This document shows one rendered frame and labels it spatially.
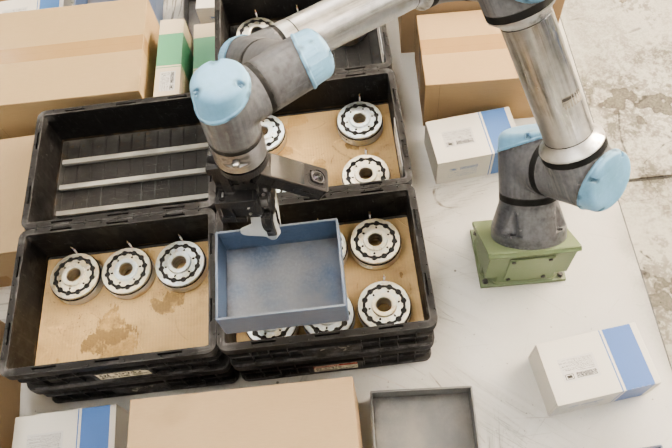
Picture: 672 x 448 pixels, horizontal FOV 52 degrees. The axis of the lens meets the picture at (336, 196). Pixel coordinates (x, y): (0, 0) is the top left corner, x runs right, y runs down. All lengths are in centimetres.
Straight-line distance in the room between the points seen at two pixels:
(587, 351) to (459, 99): 64
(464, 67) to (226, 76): 88
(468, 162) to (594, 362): 51
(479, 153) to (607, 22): 153
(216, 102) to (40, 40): 107
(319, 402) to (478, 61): 86
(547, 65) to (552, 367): 58
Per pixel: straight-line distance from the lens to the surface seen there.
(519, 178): 136
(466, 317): 150
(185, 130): 164
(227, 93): 83
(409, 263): 140
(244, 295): 114
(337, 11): 106
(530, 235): 139
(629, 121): 272
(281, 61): 89
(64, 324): 150
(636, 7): 310
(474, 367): 147
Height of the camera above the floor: 211
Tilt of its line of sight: 60 degrees down
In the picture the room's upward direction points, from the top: 9 degrees counter-clockwise
